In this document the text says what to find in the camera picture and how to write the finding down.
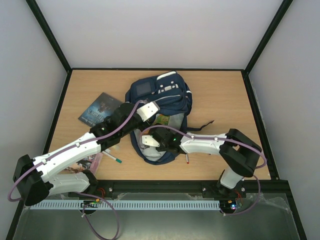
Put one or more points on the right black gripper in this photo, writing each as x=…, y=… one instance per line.
x=155, y=132

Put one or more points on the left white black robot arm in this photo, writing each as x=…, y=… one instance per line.
x=40, y=177

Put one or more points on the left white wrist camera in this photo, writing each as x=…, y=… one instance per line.
x=147, y=111

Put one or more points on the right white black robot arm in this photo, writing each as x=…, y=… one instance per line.
x=242, y=155

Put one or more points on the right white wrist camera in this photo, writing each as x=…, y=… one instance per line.
x=148, y=140

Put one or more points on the navy blue school backpack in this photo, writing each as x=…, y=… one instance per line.
x=174, y=98

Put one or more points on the green capped marker pen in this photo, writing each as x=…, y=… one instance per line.
x=112, y=157

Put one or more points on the pink illustrated paperback book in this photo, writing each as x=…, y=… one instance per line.
x=90, y=163

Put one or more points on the black enclosure frame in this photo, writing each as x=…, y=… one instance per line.
x=282, y=10

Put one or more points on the dark blue paperback book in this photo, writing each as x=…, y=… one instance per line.
x=101, y=108

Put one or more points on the yellow highlighter pen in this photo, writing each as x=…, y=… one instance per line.
x=115, y=147

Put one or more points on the orange Treehouse paperback book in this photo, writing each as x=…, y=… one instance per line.
x=161, y=119

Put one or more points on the red capped marker pen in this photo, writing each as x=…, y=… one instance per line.
x=187, y=159

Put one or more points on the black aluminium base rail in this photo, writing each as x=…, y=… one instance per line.
x=206, y=188

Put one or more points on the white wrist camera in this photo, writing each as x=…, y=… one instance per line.
x=147, y=111
x=148, y=140

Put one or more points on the light blue slotted cable duct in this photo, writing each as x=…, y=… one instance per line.
x=121, y=205

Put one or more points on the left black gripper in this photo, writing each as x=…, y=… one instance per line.
x=150, y=121

